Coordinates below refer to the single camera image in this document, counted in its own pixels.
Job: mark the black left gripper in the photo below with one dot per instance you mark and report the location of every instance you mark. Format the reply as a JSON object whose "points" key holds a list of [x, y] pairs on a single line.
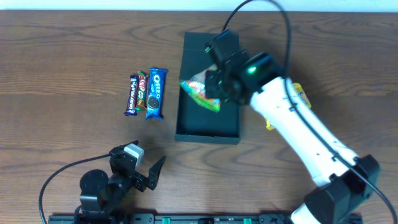
{"points": [[137, 180]]}

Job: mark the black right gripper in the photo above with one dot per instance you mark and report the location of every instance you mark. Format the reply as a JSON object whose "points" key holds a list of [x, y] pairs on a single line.
{"points": [[216, 86]]}

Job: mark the colourful Haribo gummy bag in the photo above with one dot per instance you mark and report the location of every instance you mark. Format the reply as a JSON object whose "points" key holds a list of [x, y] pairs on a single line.
{"points": [[195, 88]]}

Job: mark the purple Dairy Milk bar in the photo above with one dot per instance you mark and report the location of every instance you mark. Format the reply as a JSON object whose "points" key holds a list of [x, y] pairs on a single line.
{"points": [[132, 100]]}

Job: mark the dark green gift box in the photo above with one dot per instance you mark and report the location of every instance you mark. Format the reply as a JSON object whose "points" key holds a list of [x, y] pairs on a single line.
{"points": [[196, 123]]}

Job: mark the blue Oreo cookie pack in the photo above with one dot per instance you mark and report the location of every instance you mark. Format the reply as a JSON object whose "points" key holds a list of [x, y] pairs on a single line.
{"points": [[155, 95]]}

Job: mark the red green KitKat bar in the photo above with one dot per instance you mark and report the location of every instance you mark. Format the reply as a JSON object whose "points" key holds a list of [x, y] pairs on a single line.
{"points": [[142, 91]]}

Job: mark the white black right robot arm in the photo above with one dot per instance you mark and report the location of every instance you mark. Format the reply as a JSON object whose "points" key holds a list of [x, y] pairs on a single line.
{"points": [[343, 179]]}

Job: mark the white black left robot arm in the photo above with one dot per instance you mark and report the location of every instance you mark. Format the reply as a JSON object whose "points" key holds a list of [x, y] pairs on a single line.
{"points": [[101, 194]]}

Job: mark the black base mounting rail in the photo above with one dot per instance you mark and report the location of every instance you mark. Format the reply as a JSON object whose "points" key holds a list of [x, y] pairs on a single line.
{"points": [[148, 218]]}

